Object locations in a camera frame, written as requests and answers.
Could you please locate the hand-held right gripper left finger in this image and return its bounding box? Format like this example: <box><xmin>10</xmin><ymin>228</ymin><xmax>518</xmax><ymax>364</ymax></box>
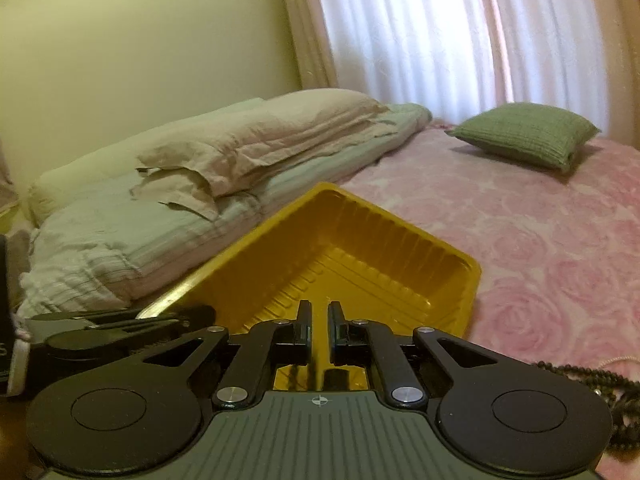
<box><xmin>144</xmin><ymin>300</ymin><xmax>314</xmax><ymax>409</ymax></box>

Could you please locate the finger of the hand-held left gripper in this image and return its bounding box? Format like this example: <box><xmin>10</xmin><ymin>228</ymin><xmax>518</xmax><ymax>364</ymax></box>
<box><xmin>17</xmin><ymin>305</ymin><xmax>216</xmax><ymax>331</ymax></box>
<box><xmin>47</xmin><ymin>319</ymin><xmax>193</xmax><ymax>361</ymax></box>

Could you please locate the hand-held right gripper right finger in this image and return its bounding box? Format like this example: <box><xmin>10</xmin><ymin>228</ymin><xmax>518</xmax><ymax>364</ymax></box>
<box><xmin>327</xmin><ymin>301</ymin><xmax>501</xmax><ymax>406</ymax></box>

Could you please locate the yellow plastic tray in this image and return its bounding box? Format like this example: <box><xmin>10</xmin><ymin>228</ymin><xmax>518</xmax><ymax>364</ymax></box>
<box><xmin>136</xmin><ymin>182</ymin><xmax>483</xmax><ymax>393</ymax></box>

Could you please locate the dark wooden bead necklace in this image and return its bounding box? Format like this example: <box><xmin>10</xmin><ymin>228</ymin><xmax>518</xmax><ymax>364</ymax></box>
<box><xmin>530</xmin><ymin>360</ymin><xmax>640</xmax><ymax>461</ymax></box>

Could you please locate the striped grey duvet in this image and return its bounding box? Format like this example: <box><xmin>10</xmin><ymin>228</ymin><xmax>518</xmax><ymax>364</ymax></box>
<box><xmin>17</xmin><ymin>102</ymin><xmax>433</xmax><ymax>318</ymax></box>

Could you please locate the cream quilted bedding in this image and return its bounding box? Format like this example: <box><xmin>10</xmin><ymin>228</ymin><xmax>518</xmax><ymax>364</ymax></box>
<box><xmin>27</xmin><ymin>97</ymin><xmax>266</xmax><ymax>223</ymax></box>

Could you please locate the large beige pillow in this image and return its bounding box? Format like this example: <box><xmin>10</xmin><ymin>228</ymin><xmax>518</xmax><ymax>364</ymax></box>
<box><xmin>135</xmin><ymin>87</ymin><xmax>391</xmax><ymax>198</ymax></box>

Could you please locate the pink rose print blanket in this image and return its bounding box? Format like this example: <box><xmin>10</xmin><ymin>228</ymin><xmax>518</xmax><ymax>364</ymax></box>
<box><xmin>335</xmin><ymin>120</ymin><xmax>640</xmax><ymax>480</ymax></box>

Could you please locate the green checked cushion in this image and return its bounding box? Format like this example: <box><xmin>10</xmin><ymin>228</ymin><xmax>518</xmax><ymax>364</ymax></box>
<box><xmin>445</xmin><ymin>102</ymin><xmax>601</xmax><ymax>174</ymax></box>

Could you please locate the beige curtain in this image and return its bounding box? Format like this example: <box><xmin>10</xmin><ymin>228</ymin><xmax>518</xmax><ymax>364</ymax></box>
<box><xmin>277</xmin><ymin>0</ymin><xmax>341</xmax><ymax>93</ymax></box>
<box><xmin>595</xmin><ymin>0</ymin><xmax>640</xmax><ymax>151</ymax></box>

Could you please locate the white sheer curtain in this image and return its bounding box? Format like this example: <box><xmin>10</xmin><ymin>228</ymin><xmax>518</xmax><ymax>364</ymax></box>
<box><xmin>310</xmin><ymin>0</ymin><xmax>616</xmax><ymax>136</ymax></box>

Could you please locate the white pearl bracelet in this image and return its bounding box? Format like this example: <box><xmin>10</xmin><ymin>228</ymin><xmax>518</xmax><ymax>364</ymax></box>
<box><xmin>592</xmin><ymin>354</ymin><xmax>640</xmax><ymax>368</ymax></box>

